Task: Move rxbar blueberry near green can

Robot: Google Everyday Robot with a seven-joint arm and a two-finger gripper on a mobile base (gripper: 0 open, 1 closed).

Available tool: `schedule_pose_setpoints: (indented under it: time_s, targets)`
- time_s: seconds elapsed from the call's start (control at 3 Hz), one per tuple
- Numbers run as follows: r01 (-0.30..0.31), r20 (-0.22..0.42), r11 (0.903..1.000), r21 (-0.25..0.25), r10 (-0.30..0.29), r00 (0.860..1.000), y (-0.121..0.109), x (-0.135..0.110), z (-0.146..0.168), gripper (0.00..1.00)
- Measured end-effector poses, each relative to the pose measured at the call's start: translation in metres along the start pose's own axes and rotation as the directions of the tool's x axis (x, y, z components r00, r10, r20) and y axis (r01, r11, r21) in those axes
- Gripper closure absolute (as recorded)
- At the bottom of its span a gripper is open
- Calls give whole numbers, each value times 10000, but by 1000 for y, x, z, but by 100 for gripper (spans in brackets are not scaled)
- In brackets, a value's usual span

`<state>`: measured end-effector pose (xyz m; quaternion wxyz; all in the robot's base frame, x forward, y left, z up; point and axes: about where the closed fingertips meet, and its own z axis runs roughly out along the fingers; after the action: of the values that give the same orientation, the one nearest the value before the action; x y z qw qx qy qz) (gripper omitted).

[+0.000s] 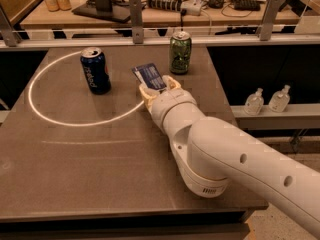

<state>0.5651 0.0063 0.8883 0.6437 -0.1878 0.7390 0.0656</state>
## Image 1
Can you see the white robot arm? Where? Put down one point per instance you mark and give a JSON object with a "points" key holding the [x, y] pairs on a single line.
{"points": [[210, 152]]}

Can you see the blue rxbar blueberry wrapper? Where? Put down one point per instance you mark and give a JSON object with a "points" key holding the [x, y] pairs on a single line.
{"points": [[149, 76]]}

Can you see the black mesh cup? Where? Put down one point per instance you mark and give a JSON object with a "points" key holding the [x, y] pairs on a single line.
{"points": [[216, 4]]}

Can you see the black monitor stand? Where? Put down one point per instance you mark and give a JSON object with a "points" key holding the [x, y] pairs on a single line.
{"points": [[104, 10]]}

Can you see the left clear sanitizer bottle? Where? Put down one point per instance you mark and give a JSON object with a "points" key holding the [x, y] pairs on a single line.
{"points": [[254, 102]]}

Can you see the white power adapter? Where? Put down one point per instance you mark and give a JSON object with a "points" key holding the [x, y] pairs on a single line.
{"points": [[192, 7]]}

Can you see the blue pepsi can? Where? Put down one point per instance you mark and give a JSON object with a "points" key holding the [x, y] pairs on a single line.
{"points": [[94, 67]]}

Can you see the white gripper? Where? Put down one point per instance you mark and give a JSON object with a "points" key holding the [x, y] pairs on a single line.
{"points": [[169, 103]]}

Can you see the wooden background desk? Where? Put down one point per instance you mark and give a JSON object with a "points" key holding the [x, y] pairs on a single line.
{"points": [[41, 18]]}

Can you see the right clear sanitizer bottle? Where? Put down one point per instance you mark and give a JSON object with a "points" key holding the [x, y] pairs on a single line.
{"points": [[280, 100]]}

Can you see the clear sanitizer bottle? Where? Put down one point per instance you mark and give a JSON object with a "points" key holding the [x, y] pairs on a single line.
{"points": [[280, 100], [254, 102]]}

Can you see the metal guard rail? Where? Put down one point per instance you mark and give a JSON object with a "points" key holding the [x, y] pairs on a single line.
{"points": [[139, 35]]}

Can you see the black power strip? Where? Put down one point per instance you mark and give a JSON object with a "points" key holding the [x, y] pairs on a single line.
{"points": [[168, 5]]}

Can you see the green soda can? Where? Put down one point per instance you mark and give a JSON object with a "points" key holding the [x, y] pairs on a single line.
{"points": [[180, 52]]}

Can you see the black device on desk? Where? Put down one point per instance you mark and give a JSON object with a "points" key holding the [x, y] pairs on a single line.
{"points": [[250, 5]]}

